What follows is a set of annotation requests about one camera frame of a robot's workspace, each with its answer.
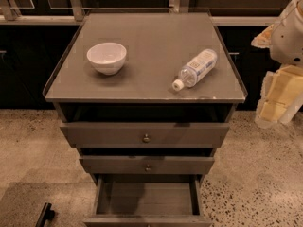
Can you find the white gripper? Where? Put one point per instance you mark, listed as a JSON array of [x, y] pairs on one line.
[[288, 42]]

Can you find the clear blue-label plastic bottle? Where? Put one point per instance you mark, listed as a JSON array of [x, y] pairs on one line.
[[191, 73]]

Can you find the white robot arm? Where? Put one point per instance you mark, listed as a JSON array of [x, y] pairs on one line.
[[287, 35]]

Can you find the grey drawer cabinet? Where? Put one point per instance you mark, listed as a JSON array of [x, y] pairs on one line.
[[158, 46]]

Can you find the grey top drawer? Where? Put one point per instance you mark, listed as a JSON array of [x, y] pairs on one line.
[[144, 135]]

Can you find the grey middle drawer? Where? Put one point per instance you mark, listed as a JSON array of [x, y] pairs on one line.
[[146, 164]]

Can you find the grey open bottom drawer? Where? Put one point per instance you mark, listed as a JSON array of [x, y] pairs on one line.
[[148, 201]]

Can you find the white ceramic bowl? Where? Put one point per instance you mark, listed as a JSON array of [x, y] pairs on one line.
[[107, 58]]

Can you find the black bar object on floor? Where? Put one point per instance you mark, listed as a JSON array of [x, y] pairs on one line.
[[47, 213]]

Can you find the metal railing frame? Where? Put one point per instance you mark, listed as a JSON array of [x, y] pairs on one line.
[[72, 12]]

